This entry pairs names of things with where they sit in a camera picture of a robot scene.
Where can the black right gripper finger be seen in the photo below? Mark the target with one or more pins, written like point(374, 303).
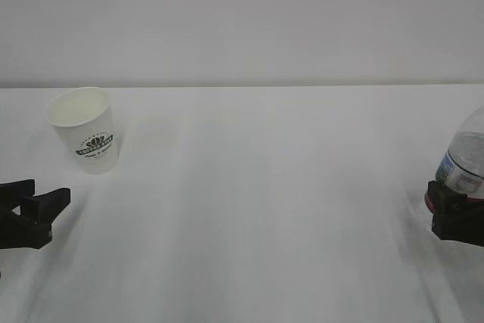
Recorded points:
point(455, 217)

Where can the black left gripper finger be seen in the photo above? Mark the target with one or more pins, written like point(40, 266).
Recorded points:
point(34, 232)
point(18, 194)

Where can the clear water bottle red label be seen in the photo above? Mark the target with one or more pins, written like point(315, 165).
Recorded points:
point(460, 172)

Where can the white paper cup green logo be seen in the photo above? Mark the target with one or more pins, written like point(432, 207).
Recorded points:
point(83, 120)

